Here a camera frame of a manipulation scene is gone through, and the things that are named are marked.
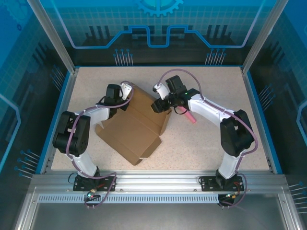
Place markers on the pink toy microphone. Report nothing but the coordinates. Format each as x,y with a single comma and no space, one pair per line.
189,116

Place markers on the brown cardboard box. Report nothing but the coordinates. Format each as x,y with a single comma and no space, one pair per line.
129,134

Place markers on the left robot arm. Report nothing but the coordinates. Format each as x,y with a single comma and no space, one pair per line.
72,134

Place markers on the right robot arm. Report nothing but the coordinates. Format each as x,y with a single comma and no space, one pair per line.
237,134

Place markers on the blue table edge strip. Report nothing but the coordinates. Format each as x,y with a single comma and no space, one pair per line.
256,95
59,107

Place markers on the power connector with green light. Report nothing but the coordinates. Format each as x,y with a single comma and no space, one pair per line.
91,194
231,196

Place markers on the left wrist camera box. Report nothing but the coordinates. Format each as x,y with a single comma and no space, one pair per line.
126,91

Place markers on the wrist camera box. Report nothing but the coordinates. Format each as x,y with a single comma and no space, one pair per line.
126,91
161,90

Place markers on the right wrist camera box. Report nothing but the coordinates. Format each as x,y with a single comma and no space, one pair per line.
161,90

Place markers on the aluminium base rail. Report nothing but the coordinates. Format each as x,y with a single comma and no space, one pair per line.
156,179

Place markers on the aluminium frame post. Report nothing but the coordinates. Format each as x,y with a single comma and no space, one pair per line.
262,36
58,40

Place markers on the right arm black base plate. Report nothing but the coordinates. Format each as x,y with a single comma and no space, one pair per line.
207,184

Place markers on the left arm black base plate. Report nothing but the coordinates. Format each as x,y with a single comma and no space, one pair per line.
78,187

